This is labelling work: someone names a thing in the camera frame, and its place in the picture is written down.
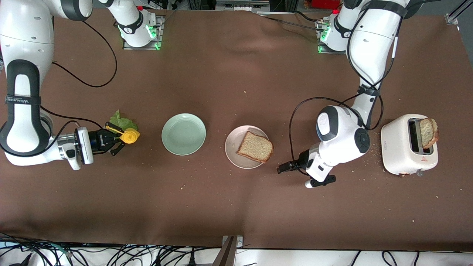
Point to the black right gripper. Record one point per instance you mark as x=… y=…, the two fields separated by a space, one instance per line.
x=99 y=141

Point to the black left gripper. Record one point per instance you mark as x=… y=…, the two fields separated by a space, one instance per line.
x=300 y=163

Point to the yellow mustard squeeze bottle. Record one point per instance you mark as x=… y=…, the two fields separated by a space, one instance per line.
x=130 y=136

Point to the green lettuce leaf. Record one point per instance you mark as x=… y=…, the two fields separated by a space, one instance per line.
x=123 y=122

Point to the brown crust bread slice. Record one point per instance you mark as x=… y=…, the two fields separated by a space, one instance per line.
x=255 y=147
x=428 y=133

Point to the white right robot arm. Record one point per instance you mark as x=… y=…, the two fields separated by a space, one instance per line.
x=26 y=44

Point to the beige round plate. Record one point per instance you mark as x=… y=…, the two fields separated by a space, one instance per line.
x=233 y=147

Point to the pale green round plate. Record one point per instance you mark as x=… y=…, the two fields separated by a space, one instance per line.
x=183 y=134

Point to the brown table cloth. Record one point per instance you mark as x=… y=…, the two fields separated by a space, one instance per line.
x=236 y=203

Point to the white two-slot toaster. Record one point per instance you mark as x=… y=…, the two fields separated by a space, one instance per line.
x=395 y=147

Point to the black power plug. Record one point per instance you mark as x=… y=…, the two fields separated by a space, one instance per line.
x=191 y=258

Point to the grey power strip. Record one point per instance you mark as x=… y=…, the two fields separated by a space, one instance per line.
x=242 y=5

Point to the red box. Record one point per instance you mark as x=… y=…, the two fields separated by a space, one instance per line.
x=323 y=3

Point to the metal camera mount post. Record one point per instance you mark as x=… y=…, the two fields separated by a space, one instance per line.
x=232 y=242

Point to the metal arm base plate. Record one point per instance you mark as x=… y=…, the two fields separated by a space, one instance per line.
x=320 y=50
x=127 y=47

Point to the aluminium frame profile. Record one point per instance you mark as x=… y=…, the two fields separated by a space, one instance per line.
x=452 y=17

